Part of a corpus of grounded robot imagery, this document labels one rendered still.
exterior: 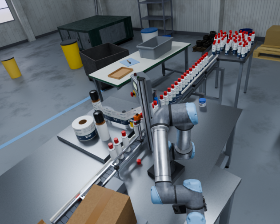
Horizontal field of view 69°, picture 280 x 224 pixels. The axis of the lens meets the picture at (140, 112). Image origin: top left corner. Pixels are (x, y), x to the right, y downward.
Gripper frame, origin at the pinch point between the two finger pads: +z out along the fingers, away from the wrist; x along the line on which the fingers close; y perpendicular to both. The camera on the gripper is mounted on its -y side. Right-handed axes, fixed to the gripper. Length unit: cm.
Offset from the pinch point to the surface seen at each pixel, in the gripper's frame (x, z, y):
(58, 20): 792, 771, -446
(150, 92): 70, 18, -6
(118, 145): 42, 25, -43
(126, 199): 11.5, -16.5, -30.9
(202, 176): 3.2, 33.0, 9.2
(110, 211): 8.9, -22.2, -38.9
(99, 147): 46, 44, -67
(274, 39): 183, 399, 264
